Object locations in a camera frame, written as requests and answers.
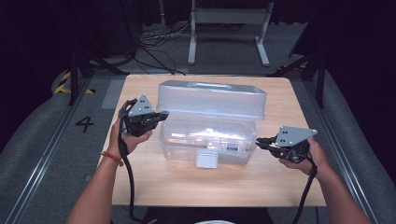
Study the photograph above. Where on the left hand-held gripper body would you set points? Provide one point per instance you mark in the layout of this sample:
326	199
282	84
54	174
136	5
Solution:
140	119

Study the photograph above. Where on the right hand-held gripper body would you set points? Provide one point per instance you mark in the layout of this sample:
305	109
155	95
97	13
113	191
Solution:
294	141

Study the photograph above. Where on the white box with blue label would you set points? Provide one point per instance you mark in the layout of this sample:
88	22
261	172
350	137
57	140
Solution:
232	147

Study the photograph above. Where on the clear plastic storage box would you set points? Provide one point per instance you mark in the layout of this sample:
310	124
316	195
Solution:
211	124

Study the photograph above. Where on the person's left hand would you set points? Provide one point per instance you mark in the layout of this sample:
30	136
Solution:
129	143

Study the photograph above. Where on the person's right hand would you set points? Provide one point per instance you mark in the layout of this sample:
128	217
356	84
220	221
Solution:
316	160

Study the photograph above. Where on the black stand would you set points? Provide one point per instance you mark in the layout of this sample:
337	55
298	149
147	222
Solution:
74	81
320	84

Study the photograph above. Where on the yellow black floor tape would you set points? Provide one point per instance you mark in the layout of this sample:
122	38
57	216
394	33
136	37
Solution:
63	85

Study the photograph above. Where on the white round object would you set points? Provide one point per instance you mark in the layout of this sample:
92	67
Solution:
211	222

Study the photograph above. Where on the person's dark clothing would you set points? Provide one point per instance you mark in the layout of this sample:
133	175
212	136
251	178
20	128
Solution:
174	216

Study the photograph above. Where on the grey metal stand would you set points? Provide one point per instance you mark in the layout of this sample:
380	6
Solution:
230	15

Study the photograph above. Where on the metal floor rail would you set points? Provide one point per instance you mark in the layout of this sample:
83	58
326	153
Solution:
345	155
46	155

